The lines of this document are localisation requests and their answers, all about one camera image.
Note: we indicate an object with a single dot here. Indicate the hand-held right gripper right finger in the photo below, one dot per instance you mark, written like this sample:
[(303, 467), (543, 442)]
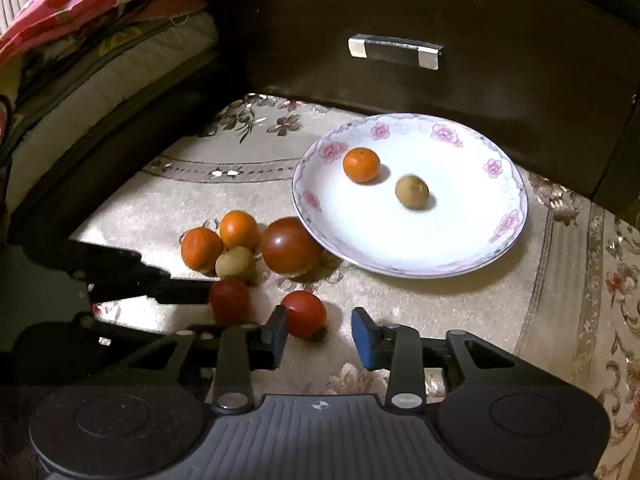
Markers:
[(361, 338)]

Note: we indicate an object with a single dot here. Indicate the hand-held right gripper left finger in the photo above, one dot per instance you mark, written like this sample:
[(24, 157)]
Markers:
[(279, 334)]

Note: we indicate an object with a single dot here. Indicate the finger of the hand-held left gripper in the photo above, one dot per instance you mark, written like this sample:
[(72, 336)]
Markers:
[(150, 285), (120, 342)]

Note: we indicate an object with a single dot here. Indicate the small red tomato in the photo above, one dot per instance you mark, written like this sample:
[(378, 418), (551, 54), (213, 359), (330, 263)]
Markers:
[(303, 314), (230, 301)]

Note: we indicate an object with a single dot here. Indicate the orange mandarin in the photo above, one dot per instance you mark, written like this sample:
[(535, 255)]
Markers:
[(361, 164), (201, 249), (239, 230)]

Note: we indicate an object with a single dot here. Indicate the brown kiwi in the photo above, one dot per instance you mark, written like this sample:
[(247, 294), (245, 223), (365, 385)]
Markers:
[(412, 191), (235, 263)]

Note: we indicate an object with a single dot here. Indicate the large dark red tomato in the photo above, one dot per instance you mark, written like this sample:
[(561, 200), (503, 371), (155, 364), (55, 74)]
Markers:
[(291, 246)]

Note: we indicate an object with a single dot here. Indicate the white floral rim plate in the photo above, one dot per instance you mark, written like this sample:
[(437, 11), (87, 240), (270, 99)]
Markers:
[(400, 240)]

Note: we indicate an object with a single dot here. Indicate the beige floral cloth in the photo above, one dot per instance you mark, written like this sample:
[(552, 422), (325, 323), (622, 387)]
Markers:
[(450, 310)]

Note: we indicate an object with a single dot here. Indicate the white mattress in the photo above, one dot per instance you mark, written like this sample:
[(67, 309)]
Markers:
[(100, 90)]

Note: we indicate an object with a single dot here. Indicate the folded multicolour quilt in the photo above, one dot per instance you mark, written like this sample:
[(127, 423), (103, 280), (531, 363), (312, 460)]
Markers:
[(125, 20)]

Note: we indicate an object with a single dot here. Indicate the pink floral blanket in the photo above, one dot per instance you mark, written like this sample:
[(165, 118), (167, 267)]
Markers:
[(55, 5)]

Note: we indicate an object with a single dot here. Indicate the dark wooden nightstand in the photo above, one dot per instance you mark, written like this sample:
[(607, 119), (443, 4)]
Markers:
[(500, 20)]

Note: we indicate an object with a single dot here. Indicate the dark wooden bed frame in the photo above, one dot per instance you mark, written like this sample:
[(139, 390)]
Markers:
[(100, 160)]

